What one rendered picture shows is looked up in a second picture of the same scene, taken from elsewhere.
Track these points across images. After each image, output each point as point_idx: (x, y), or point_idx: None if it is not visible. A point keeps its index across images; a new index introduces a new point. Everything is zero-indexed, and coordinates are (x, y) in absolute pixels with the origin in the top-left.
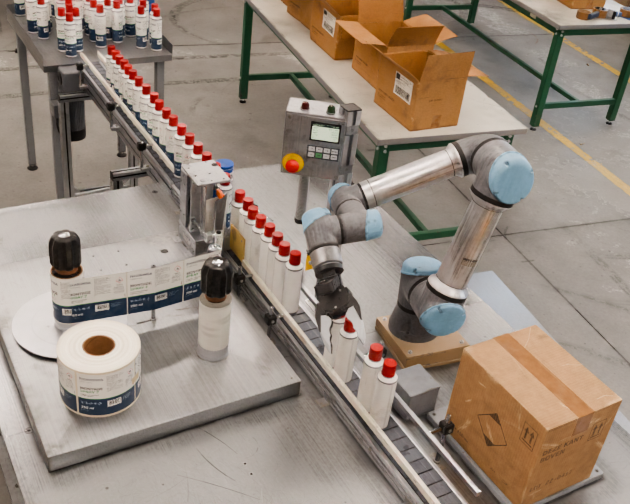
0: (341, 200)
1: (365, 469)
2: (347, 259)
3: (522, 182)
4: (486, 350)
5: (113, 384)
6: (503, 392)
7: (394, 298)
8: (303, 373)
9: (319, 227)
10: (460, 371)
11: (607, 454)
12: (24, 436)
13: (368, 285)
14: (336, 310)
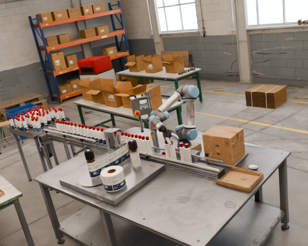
0: (155, 113)
1: (192, 174)
2: None
3: (196, 91)
4: (207, 132)
5: (120, 177)
6: (216, 137)
7: (174, 144)
8: None
9: (154, 119)
10: (203, 140)
11: (247, 150)
12: (101, 203)
13: None
14: (168, 135)
